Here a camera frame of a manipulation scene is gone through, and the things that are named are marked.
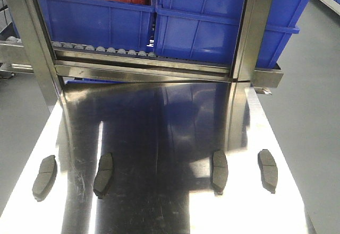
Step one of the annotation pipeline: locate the grey brake pad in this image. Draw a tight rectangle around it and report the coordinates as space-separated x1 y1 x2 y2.
32 155 57 202
258 149 278 194
211 150 228 195
93 152 114 199

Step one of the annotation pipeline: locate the roller conveyor track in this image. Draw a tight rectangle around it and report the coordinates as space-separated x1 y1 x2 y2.
52 41 230 68

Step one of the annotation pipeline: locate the right blue plastic bin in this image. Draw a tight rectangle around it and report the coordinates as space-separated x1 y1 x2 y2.
154 0 309 68

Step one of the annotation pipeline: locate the blue plastic bin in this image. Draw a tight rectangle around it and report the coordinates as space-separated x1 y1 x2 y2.
38 0 155 51
154 0 309 68

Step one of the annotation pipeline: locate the left blue plastic bin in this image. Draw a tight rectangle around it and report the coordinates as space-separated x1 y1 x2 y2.
38 0 155 51

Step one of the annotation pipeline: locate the steel rack frame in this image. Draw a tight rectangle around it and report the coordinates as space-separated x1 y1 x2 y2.
1 0 283 109

